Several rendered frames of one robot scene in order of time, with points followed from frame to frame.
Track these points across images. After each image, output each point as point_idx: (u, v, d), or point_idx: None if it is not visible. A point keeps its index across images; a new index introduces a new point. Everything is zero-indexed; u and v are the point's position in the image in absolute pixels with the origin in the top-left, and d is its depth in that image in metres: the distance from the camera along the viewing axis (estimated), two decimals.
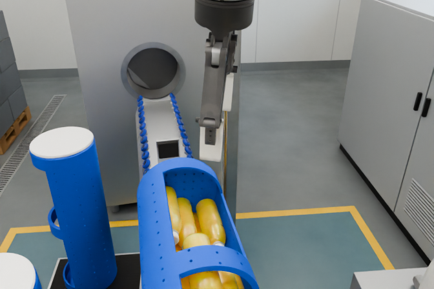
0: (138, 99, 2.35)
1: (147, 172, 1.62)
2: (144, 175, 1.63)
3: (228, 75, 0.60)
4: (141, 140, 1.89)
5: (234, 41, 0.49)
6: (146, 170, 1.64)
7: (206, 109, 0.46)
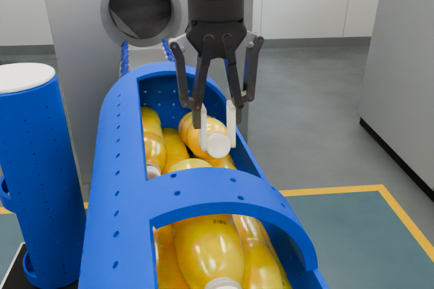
0: (122, 44, 1.89)
1: None
2: None
3: (203, 105, 0.57)
4: None
5: None
6: None
7: (254, 85, 0.56)
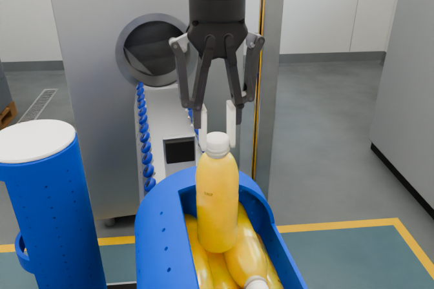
0: (137, 86, 1.86)
1: (150, 183, 1.12)
2: (146, 187, 1.13)
3: (204, 105, 0.57)
4: (142, 138, 1.39)
5: None
6: (148, 180, 1.14)
7: (254, 85, 0.56)
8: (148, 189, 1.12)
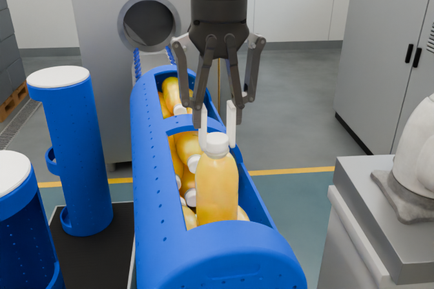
0: (134, 51, 2.39)
1: None
2: None
3: (204, 105, 0.57)
4: (137, 80, 1.93)
5: None
6: None
7: (254, 86, 0.56)
8: None
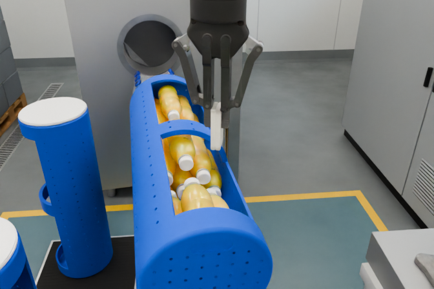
0: (135, 74, 2.24)
1: None
2: None
3: (217, 105, 0.58)
4: None
5: None
6: None
7: (245, 93, 0.55)
8: None
